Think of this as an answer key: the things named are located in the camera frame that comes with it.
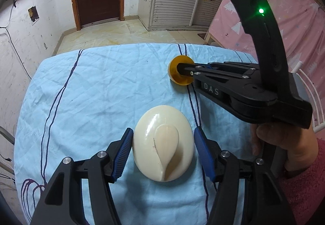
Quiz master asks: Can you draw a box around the black wall cable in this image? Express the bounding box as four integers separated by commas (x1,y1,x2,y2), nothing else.
0,0,33,80

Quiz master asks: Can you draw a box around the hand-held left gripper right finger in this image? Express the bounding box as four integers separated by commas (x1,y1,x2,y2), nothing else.
194,127,296,225

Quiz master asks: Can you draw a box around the cream egg-shaped dish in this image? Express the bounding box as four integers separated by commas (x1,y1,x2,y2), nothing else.
132,105,195,183

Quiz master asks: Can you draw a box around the yellow plastic bowl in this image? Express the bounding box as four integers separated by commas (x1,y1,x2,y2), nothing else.
168,55,194,86

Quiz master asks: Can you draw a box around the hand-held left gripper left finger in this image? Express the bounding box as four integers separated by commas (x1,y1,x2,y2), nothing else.
30,128,134,225

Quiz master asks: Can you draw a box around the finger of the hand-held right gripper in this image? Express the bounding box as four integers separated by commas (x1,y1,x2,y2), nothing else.
177,62,254,83
194,62,260,75

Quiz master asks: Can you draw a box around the light blue striped tablecloth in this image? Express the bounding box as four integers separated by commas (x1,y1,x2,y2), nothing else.
14,43,264,225

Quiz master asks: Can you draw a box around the white metal chair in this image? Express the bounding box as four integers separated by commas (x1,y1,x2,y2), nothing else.
296,61,325,134

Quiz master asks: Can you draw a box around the person's right forearm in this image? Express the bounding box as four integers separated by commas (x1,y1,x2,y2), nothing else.
275,137,325,225

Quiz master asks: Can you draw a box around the person's right hand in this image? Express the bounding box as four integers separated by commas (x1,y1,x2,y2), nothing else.
250,123,319,171

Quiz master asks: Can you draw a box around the pink printed curtain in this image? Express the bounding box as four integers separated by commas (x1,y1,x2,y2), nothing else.
208,0,325,83

